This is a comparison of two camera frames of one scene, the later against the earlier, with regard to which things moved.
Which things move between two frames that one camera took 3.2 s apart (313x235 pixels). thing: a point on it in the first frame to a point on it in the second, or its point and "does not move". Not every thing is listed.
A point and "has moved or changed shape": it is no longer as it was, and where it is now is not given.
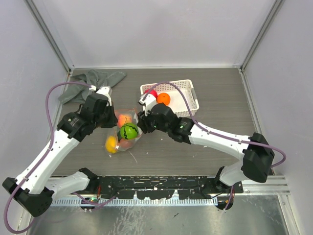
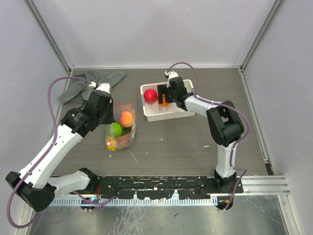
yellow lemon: (110, 143) does not move
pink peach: (123, 119) has moved or changed shape
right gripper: (143, 122) to (162, 89)
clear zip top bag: (126, 133) has moved or changed shape
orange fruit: (163, 98) does not move
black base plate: (161, 187) does not move
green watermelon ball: (128, 131) to (116, 129)
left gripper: (113, 121) does not move
